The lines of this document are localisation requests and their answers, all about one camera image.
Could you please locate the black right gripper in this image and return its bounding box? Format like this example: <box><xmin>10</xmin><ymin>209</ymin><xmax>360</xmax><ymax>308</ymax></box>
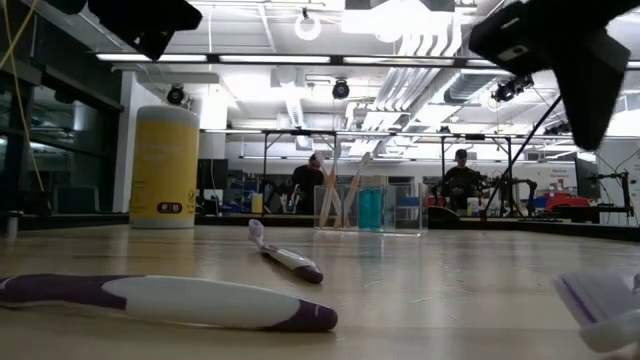
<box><xmin>468</xmin><ymin>0</ymin><xmax>640</xmax><ymax>151</ymax></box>

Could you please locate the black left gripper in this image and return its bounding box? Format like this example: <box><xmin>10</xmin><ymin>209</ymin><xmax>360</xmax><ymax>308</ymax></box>
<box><xmin>87</xmin><ymin>0</ymin><xmax>204</xmax><ymax>62</ymax></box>

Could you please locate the purple white toothbrush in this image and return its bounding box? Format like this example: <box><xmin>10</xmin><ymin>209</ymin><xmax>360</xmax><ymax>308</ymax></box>
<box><xmin>552</xmin><ymin>267</ymin><xmax>640</xmax><ymax>355</ymax></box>
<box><xmin>0</xmin><ymin>272</ymin><xmax>339</xmax><ymax>333</ymax></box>
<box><xmin>247</xmin><ymin>218</ymin><xmax>325</xmax><ymax>285</ymax></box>

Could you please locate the blue mouthwash bottle white cap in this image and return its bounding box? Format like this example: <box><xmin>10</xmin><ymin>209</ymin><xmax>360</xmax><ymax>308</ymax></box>
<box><xmin>369</xmin><ymin>175</ymin><xmax>390</xmax><ymax>232</ymax></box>
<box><xmin>357</xmin><ymin>175</ymin><xmax>377</xmax><ymax>232</ymax></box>

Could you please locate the black bar with light strips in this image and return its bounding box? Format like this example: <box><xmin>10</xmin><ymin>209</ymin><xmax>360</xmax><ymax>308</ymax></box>
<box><xmin>94</xmin><ymin>51</ymin><xmax>640</xmax><ymax>70</ymax></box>

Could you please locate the dark computer monitor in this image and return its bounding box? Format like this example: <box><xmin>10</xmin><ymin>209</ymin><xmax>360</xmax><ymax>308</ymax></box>
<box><xmin>573</xmin><ymin>157</ymin><xmax>601</xmax><ymax>201</ymax></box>

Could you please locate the red object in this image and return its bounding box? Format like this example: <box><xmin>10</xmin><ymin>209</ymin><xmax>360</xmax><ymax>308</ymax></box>
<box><xmin>544</xmin><ymin>193</ymin><xmax>591</xmax><ymax>212</ymax></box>

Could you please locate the yellow canister white lid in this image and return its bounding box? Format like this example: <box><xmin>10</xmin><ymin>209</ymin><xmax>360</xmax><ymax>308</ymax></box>
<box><xmin>128</xmin><ymin>103</ymin><xmax>201</xmax><ymax>230</ymax></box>

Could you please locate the person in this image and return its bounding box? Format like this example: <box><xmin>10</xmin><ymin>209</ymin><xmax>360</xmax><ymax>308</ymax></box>
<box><xmin>442</xmin><ymin>148</ymin><xmax>484</xmax><ymax>214</ymax></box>
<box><xmin>290</xmin><ymin>152</ymin><xmax>326</xmax><ymax>216</ymax></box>

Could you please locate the clear acrylic organizer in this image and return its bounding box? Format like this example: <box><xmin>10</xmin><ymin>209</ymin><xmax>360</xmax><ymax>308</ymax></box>
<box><xmin>313</xmin><ymin>182</ymin><xmax>430</xmax><ymax>236</ymax></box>

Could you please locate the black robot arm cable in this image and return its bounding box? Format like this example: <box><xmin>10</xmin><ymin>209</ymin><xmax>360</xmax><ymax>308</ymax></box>
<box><xmin>479</xmin><ymin>94</ymin><xmax>564</xmax><ymax>221</ymax></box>

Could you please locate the black workstation frame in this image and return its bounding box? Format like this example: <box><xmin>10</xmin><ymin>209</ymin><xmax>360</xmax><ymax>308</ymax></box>
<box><xmin>260</xmin><ymin>128</ymin><xmax>339</xmax><ymax>216</ymax></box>
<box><xmin>439</xmin><ymin>132</ymin><xmax>515</xmax><ymax>216</ymax></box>

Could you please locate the yellow extension cord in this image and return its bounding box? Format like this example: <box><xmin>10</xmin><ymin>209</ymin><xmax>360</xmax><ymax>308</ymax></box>
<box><xmin>1</xmin><ymin>0</ymin><xmax>55</xmax><ymax>214</ymax></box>
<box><xmin>0</xmin><ymin>0</ymin><xmax>39</xmax><ymax>69</ymax></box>

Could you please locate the silver ventilation duct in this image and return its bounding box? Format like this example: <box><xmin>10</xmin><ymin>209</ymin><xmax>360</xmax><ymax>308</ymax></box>
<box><xmin>442</xmin><ymin>0</ymin><xmax>531</xmax><ymax>106</ymax></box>

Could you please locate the black aluminium table frame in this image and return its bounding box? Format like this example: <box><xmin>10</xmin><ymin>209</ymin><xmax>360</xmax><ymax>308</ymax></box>
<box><xmin>0</xmin><ymin>212</ymin><xmax>640</xmax><ymax>244</ymax></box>

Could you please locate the white ring light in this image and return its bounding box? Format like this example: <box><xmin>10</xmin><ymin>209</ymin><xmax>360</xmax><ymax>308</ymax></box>
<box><xmin>293</xmin><ymin>7</ymin><xmax>323</xmax><ymax>42</ymax></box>

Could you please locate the small grey post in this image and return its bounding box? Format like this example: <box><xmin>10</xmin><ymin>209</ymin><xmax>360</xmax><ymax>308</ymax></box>
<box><xmin>4</xmin><ymin>209</ymin><xmax>22</xmax><ymax>240</ymax></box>

